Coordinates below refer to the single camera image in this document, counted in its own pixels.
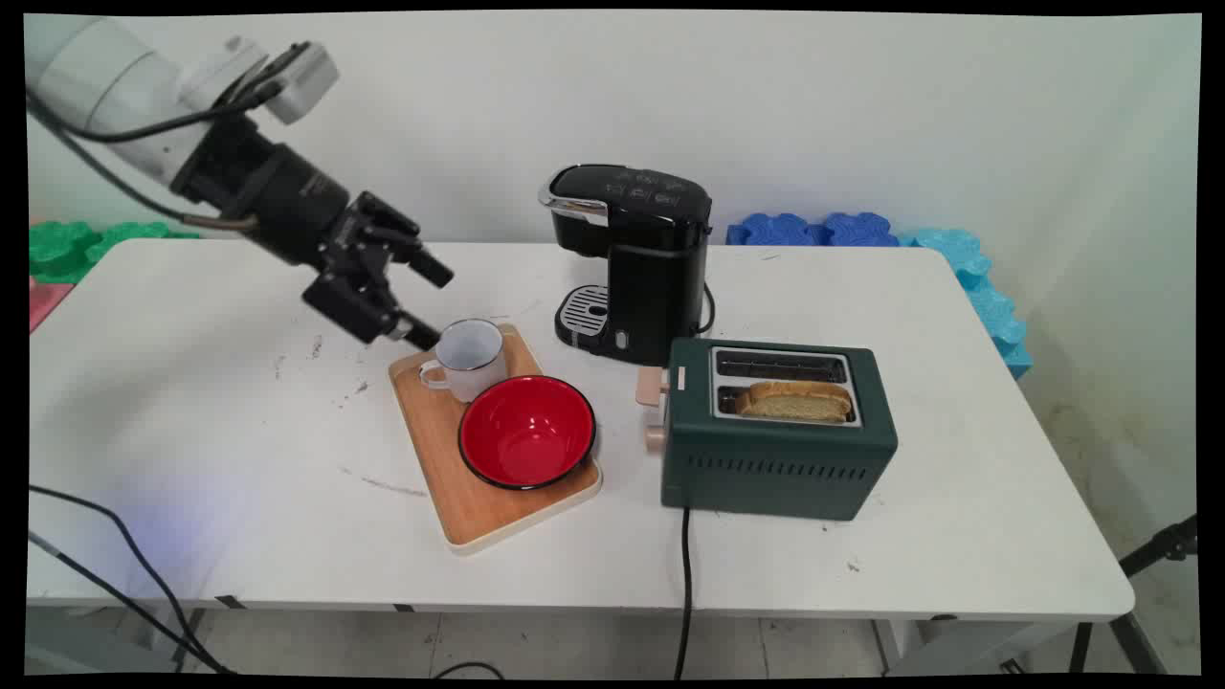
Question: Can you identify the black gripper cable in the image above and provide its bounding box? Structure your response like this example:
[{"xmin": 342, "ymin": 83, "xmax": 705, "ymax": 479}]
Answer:
[{"xmin": 26, "ymin": 96, "xmax": 261, "ymax": 671}]

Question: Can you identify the black tripod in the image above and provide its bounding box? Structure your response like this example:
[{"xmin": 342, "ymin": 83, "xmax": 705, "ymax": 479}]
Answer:
[{"xmin": 1066, "ymin": 514, "xmax": 1200, "ymax": 677}]

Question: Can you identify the black camera cable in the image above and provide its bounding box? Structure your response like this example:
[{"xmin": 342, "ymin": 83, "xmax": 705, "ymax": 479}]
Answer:
[{"xmin": 26, "ymin": 42, "xmax": 313, "ymax": 677}]

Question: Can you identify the green two-slot toaster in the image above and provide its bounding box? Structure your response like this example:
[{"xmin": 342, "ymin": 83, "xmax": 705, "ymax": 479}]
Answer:
[{"xmin": 659, "ymin": 337, "xmax": 900, "ymax": 523}]

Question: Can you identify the black toaster power cable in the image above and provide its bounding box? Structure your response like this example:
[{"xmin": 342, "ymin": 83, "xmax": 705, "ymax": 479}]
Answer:
[{"xmin": 672, "ymin": 507, "xmax": 694, "ymax": 680}]

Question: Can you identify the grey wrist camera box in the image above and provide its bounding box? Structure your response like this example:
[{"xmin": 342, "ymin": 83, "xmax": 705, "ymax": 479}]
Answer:
[{"xmin": 256, "ymin": 42, "xmax": 342, "ymax": 126}]

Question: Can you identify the light blue foam mat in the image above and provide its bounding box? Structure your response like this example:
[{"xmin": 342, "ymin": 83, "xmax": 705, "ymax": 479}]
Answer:
[{"xmin": 894, "ymin": 227, "xmax": 1036, "ymax": 382}]

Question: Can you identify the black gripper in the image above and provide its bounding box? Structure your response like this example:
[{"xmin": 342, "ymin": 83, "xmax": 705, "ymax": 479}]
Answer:
[{"xmin": 170, "ymin": 113, "xmax": 457, "ymax": 352}]

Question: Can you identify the toast bread slice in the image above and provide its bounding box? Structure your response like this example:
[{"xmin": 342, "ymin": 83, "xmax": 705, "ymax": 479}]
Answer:
[{"xmin": 734, "ymin": 380, "xmax": 854, "ymax": 425}]

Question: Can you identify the white table frame leg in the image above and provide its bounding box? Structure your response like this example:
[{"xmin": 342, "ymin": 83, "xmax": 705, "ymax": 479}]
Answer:
[{"xmin": 873, "ymin": 617, "xmax": 1063, "ymax": 678}]

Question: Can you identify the wooden serving tray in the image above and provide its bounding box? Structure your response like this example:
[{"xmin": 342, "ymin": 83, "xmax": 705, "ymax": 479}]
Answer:
[{"xmin": 387, "ymin": 322, "xmax": 605, "ymax": 557}]

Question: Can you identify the dark blue foam mat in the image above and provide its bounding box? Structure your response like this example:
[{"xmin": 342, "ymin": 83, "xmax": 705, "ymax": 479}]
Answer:
[{"xmin": 724, "ymin": 211, "xmax": 902, "ymax": 249}]

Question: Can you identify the green foam mat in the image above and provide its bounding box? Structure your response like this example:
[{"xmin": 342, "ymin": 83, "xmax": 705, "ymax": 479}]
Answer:
[{"xmin": 28, "ymin": 219, "xmax": 203, "ymax": 286}]

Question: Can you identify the white enamel mug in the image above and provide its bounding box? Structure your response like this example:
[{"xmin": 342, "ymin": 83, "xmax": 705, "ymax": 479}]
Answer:
[{"xmin": 417, "ymin": 318, "xmax": 509, "ymax": 404}]

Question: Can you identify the black coffee machine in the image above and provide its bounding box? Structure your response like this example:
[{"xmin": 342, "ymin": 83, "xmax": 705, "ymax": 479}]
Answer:
[{"xmin": 537, "ymin": 163, "xmax": 715, "ymax": 368}]

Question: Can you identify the pink foam mat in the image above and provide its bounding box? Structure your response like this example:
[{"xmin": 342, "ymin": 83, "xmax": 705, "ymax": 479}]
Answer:
[{"xmin": 28, "ymin": 277, "xmax": 77, "ymax": 335}]

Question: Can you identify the red enamel bowl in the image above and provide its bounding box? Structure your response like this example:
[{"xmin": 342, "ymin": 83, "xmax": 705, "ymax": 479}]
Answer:
[{"xmin": 457, "ymin": 374, "xmax": 598, "ymax": 492}]

